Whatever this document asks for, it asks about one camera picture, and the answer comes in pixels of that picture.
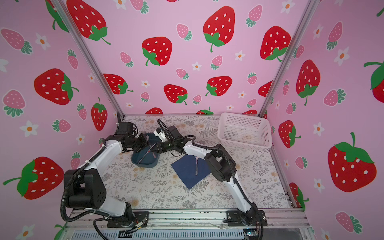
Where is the silver fork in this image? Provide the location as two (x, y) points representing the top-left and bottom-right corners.
(195, 157), (199, 176)

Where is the silver spoon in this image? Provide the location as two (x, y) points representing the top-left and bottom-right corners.
(138, 144), (155, 164)

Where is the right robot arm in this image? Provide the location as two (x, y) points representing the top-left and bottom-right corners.
(150, 138), (263, 226)

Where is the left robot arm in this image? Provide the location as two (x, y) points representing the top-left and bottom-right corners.
(60, 134), (149, 226)

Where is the blue paper napkin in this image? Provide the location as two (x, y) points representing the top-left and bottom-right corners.
(171, 155), (211, 190)

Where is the dark teal plastic bin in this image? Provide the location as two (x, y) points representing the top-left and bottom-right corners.
(131, 133), (161, 168)

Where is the white plastic basket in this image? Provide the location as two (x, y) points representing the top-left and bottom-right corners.
(218, 113), (272, 151)

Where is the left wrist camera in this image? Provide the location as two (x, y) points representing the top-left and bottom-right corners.
(116, 122), (138, 137)

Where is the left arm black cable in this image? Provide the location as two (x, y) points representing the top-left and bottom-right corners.
(59, 146), (106, 223)

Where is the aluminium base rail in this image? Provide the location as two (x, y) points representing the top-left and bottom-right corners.
(59, 209), (316, 240)

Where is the aluminium corner post left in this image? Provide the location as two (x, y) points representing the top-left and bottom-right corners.
(53, 0), (125, 121)

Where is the aluminium corner post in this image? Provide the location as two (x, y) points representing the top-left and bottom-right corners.
(258, 0), (320, 118)
(53, 0), (125, 121)

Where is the aluminium corner post right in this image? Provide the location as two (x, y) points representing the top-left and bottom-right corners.
(258, 0), (320, 118)

